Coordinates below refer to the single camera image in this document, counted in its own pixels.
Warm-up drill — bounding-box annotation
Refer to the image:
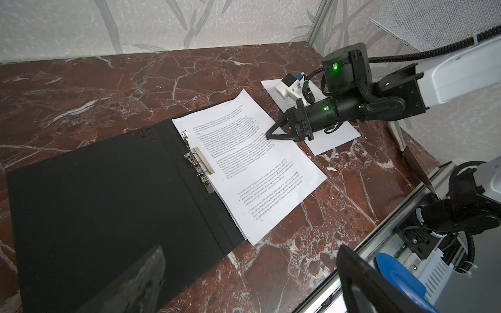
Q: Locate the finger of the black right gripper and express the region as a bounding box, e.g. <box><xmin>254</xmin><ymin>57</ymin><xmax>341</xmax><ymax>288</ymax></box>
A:
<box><xmin>266</xmin><ymin>113</ymin><xmax>303</xmax><ymax>142</ymax></box>

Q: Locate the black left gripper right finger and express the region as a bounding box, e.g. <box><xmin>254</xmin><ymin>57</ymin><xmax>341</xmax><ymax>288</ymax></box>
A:
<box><xmin>337</xmin><ymin>245</ymin><xmax>424</xmax><ymax>312</ymax></box>

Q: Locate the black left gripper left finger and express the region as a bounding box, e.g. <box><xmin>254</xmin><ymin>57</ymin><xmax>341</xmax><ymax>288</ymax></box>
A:
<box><xmin>77</xmin><ymin>245</ymin><xmax>166</xmax><ymax>312</ymax></box>

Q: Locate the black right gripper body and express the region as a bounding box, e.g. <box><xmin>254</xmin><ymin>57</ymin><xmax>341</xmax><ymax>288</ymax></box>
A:
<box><xmin>292</xmin><ymin>97</ymin><xmax>365</xmax><ymax>141</ymax></box>

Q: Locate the printed paper stack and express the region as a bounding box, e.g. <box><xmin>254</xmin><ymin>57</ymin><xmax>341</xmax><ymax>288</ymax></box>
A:
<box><xmin>173</xmin><ymin>90</ymin><xmax>326</xmax><ymax>245</ymax></box>
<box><xmin>262</xmin><ymin>75</ymin><xmax>360</xmax><ymax>155</ymax></box>

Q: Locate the black file folder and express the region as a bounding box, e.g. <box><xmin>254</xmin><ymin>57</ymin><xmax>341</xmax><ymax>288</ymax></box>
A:
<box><xmin>7</xmin><ymin>119</ymin><xmax>244</xmax><ymax>312</ymax></box>

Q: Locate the silver folder clip mechanism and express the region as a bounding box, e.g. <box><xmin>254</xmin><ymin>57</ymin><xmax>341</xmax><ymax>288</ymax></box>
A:
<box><xmin>181</xmin><ymin>130</ymin><xmax>215</xmax><ymax>194</ymax></box>

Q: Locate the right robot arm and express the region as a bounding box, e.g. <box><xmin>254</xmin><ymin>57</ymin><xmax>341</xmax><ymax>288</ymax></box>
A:
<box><xmin>266</xmin><ymin>26</ymin><xmax>500</xmax><ymax>258</ymax></box>

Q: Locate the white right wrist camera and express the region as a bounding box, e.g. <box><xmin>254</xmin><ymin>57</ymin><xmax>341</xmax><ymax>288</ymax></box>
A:
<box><xmin>275</xmin><ymin>73</ymin><xmax>306</xmax><ymax>105</ymax></box>

